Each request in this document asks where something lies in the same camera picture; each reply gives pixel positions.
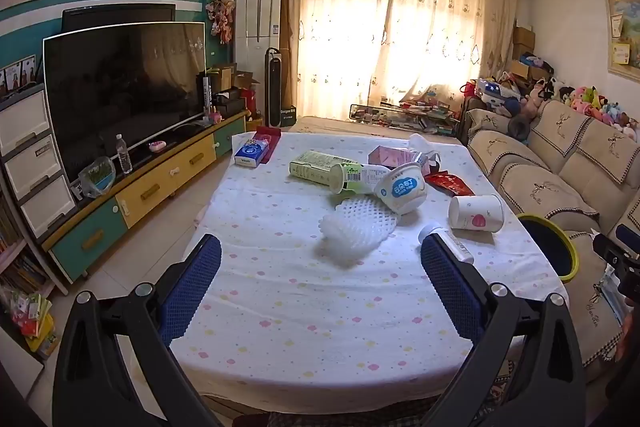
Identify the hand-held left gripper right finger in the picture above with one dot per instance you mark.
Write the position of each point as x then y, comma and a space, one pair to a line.
450, 282

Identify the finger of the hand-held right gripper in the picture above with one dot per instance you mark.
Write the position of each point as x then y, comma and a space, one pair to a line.
607, 249
629, 236

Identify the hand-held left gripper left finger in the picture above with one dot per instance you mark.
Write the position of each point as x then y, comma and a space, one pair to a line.
192, 287

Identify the black bin with yellow rim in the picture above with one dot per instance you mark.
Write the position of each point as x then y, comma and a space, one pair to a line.
547, 247

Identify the white paper cup pink heart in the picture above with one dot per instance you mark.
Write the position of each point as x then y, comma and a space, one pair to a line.
475, 213

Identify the red snack wrapper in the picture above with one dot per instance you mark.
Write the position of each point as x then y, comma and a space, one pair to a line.
450, 183

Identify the white pudding bowl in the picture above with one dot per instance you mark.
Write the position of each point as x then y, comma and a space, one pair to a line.
400, 189

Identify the white foam fruit net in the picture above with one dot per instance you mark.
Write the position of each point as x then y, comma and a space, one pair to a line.
360, 227

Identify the green-labelled plastic bottle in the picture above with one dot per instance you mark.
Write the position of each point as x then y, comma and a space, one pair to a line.
357, 177

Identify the white tissue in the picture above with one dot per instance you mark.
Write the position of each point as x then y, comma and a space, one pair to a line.
422, 144

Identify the pink drink carton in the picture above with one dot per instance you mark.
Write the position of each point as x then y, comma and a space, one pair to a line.
387, 155

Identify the pale green cardboard box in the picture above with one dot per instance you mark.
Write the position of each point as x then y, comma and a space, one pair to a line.
310, 164

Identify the beige sofa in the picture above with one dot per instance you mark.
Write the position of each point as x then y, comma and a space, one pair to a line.
550, 167

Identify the teal and yellow TV cabinet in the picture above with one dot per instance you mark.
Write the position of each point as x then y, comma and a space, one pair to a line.
150, 187

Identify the white spotted tablecloth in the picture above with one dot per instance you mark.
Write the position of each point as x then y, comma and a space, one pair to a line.
300, 307

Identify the pile of plush toys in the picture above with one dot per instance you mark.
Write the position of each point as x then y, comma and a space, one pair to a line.
590, 102

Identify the blue tissue pack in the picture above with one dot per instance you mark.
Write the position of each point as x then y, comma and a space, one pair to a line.
250, 154

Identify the pink small object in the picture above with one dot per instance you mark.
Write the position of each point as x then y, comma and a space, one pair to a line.
157, 146

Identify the clear water bottle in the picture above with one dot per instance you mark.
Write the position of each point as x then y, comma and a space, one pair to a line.
124, 157

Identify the clear plastic bag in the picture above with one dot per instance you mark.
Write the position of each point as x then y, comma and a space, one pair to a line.
95, 177

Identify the grey round cushion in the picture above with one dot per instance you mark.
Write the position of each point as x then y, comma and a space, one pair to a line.
520, 124

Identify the dark suitcase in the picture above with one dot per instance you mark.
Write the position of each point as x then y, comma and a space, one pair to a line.
464, 119

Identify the pile of colourful books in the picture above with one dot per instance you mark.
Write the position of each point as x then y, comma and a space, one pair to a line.
32, 322

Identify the red envelope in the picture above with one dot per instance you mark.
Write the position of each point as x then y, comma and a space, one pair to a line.
267, 139

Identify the pink toy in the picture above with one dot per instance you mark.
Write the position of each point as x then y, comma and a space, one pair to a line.
215, 117

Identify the glass coffee table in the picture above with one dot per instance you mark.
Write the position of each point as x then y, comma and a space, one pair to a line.
400, 117

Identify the yellow bucket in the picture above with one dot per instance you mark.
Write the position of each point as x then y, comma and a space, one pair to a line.
254, 124

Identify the bookshelf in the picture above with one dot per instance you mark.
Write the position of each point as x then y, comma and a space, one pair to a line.
20, 257

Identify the tall black box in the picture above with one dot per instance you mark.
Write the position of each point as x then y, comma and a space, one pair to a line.
207, 94

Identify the red bag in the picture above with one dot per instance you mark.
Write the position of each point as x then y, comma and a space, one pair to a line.
467, 89

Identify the red canister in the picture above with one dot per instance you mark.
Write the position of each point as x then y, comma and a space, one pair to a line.
250, 102

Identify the blue star patterned bag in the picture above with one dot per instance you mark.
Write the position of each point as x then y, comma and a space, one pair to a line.
492, 92

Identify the small dark carton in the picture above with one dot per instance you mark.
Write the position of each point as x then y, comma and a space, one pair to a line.
288, 117

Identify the open brown cardboard box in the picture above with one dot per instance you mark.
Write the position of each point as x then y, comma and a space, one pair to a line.
525, 71

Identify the beige floral blanket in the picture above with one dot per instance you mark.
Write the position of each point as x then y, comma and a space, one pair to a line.
325, 125

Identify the large curved television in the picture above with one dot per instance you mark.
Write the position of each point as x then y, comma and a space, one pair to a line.
120, 97

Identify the framed flower picture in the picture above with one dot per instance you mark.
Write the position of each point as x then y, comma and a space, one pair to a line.
625, 27

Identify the black tower fan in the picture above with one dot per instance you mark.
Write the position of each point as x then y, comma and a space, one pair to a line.
272, 87

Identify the closed brown cardboard box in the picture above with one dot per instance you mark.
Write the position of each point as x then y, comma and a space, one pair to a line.
524, 42

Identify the cream embroidered curtain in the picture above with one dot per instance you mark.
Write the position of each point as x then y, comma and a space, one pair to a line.
375, 32

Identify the white standing air conditioner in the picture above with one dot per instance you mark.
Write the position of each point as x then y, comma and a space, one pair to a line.
255, 22

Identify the framed photos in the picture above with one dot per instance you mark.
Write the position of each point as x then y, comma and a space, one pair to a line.
20, 74

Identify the hanging artificial flowers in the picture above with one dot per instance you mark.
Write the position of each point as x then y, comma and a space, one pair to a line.
222, 14

